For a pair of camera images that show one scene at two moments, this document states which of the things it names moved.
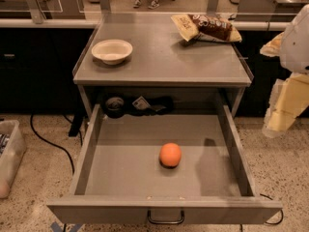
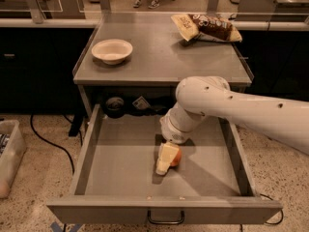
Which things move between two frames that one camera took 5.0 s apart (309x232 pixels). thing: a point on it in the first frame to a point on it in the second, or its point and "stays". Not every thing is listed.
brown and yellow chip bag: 206,27 stays
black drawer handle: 165,222 stays
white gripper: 296,45 to 171,133
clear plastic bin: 13,148 stays
